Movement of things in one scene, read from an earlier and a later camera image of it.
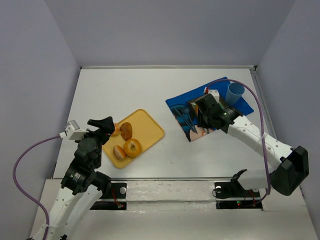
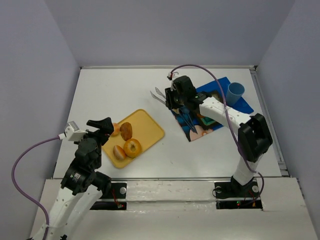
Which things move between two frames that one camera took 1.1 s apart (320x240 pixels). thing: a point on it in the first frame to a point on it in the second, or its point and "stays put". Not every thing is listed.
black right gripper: x=204 y=106 to x=170 y=98
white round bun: x=119 y=152 stays put
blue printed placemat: x=188 y=120 stays put
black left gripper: x=99 y=131 stays put
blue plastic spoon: x=186 y=110 stays put
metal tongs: x=207 y=130 to x=161 y=100
